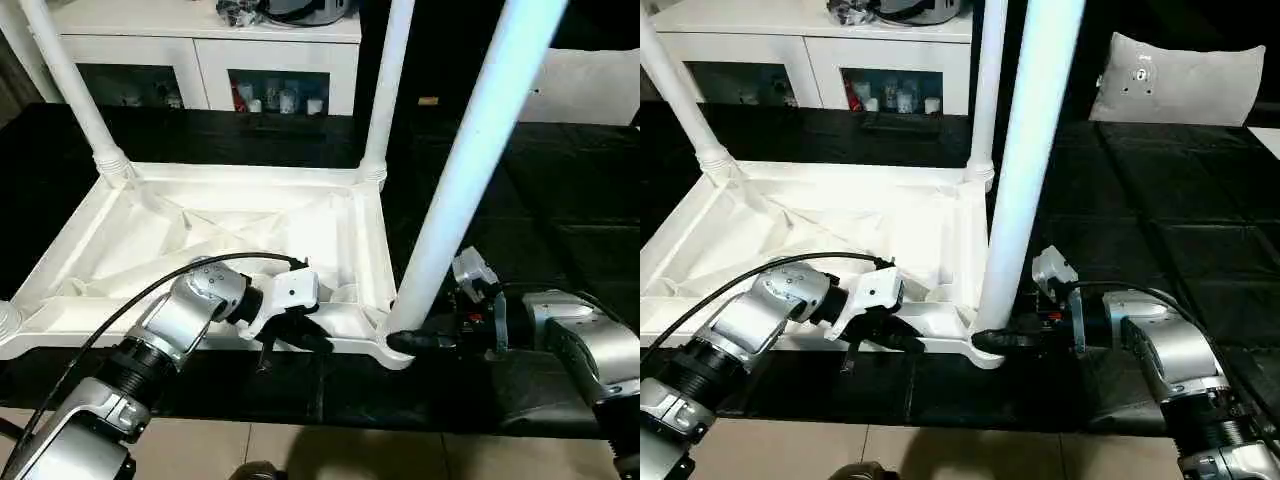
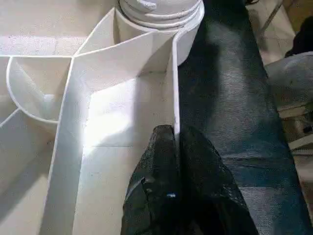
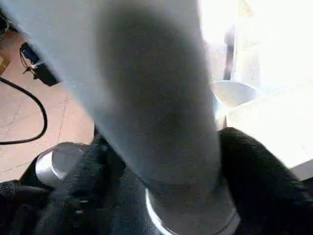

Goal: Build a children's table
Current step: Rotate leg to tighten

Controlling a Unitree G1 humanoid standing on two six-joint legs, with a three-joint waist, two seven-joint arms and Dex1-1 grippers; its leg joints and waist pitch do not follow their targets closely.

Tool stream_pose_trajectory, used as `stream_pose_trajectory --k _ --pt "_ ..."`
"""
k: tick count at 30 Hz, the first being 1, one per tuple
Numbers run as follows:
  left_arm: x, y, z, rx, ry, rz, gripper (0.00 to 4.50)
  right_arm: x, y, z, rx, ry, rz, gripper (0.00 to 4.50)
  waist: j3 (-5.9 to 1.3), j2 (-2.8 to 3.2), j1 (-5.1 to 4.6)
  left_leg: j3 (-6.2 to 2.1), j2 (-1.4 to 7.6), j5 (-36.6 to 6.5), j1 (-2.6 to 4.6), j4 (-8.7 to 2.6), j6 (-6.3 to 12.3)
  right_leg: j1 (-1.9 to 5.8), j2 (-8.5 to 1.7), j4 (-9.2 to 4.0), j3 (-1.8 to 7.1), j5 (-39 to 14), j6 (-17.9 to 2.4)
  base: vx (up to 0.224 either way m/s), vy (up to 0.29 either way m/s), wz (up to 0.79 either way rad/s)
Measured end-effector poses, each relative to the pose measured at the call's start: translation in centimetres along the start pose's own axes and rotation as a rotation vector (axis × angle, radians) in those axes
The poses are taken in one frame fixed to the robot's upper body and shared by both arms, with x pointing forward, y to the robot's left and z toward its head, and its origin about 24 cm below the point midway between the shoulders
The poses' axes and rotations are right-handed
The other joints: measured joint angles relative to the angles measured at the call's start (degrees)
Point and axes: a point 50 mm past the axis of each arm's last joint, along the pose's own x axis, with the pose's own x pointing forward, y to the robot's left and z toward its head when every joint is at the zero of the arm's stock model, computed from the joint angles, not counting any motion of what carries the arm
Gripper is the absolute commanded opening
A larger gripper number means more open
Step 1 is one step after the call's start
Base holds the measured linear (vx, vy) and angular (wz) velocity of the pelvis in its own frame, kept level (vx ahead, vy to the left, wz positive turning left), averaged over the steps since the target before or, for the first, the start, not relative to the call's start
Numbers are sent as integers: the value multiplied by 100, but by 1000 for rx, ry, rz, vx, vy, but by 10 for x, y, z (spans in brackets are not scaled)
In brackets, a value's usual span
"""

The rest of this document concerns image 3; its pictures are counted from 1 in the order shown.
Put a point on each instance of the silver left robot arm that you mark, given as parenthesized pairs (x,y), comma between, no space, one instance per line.
(61,159)

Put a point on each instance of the small black electronic box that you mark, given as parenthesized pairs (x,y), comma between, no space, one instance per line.
(41,71)

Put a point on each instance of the white plastic table leg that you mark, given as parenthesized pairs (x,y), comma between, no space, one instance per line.
(146,98)

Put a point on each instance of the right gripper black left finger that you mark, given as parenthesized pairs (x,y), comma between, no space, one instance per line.
(97,195)

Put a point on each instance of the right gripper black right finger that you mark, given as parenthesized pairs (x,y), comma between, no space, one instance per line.
(269,195)

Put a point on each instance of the white plastic table top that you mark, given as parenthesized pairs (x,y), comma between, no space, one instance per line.
(269,110)

